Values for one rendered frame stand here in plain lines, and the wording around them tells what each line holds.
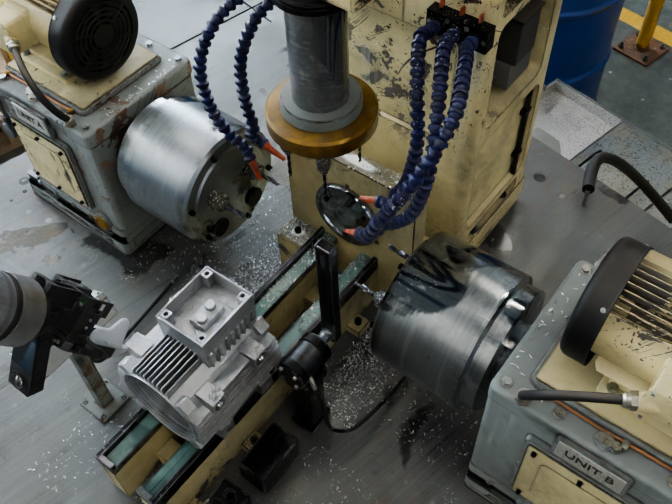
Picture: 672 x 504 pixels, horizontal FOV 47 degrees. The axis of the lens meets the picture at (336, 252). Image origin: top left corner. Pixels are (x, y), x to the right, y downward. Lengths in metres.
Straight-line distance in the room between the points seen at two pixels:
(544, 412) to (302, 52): 0.61
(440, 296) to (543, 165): 0.78
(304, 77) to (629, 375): 0.61
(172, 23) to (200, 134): 2.35
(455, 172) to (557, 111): 1.31
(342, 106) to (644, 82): 2.45
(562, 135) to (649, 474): 1.66
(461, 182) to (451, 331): 0.35
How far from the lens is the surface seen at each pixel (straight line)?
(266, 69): 2.18
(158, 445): 1.47
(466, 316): 1.21
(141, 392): 1.38
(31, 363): 1.10
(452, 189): 1.47
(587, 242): 1.80
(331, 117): 1.19
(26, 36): 1.62
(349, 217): 1.50
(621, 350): 1.06
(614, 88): 3.47
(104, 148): 1.58
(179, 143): 1.48
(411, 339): 1.24
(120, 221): 1.71
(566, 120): 2.69
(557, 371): 1.16
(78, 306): 1.09
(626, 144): 2.60
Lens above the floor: 2.16
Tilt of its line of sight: 52 degrees down
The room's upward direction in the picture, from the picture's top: 3 degrees counter-clockwise
